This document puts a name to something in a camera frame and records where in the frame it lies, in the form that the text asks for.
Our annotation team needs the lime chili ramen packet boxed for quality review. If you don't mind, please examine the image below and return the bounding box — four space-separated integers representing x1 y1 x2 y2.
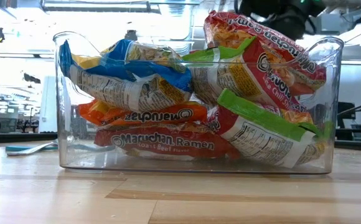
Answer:
207 88 327 169
182 36 307 113

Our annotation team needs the clear plastic bin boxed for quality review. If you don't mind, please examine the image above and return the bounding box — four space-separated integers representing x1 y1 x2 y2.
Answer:
52 30 345 175

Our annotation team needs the blue ramen packet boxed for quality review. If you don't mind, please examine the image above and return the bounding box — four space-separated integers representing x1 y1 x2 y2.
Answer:
58 39 194 113

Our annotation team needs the teal plastic spatula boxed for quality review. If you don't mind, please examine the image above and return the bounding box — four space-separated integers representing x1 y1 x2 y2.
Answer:
5 144 59 152

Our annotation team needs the black ceiling device yellow cable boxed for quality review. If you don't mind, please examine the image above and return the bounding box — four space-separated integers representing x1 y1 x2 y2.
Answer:
124 29 138 42

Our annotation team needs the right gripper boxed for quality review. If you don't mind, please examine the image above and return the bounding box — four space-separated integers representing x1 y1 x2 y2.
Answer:
261 7 307 41

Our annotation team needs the orange ramen packet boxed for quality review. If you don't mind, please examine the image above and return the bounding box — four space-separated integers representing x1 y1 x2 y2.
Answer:
77 98 209 128

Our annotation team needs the black wall fixture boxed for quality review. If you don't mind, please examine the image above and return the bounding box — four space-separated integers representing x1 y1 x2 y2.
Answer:
23 73 41 84

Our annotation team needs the black equipment stand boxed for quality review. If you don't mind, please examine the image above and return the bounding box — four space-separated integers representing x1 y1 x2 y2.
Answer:
335 98 361 142

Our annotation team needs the white pillar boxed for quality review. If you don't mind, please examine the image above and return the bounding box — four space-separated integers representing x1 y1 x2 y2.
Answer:
39 75 59 134

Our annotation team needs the red Maruchan ramen packet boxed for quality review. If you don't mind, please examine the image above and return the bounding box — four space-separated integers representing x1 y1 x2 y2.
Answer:
93 123 240 162
203 11 327 96

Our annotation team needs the silver ventilation duct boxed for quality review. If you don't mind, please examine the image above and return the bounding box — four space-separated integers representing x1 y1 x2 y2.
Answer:
160 0 197 41

